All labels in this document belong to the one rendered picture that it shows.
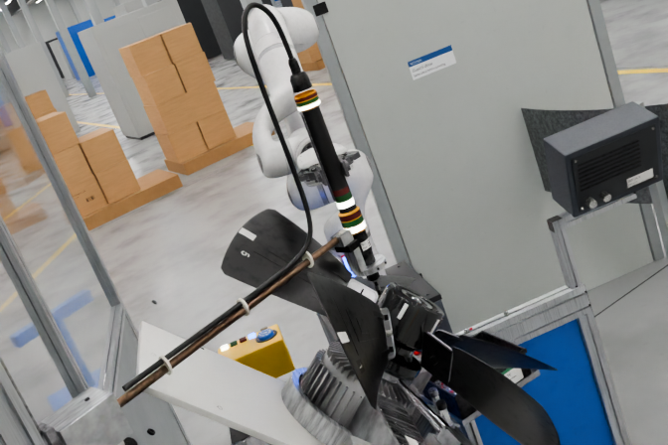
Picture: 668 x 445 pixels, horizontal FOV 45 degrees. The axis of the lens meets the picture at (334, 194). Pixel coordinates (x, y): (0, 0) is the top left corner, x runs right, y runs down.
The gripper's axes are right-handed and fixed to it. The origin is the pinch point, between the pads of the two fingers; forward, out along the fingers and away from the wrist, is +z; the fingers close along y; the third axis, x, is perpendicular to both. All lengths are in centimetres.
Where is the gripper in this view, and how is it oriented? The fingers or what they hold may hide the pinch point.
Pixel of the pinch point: (332, 171)
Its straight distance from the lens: 151.1
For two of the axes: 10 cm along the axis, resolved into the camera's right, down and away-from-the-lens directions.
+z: 2.0, 2.1, -9.6
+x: -3.4, -9.0, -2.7
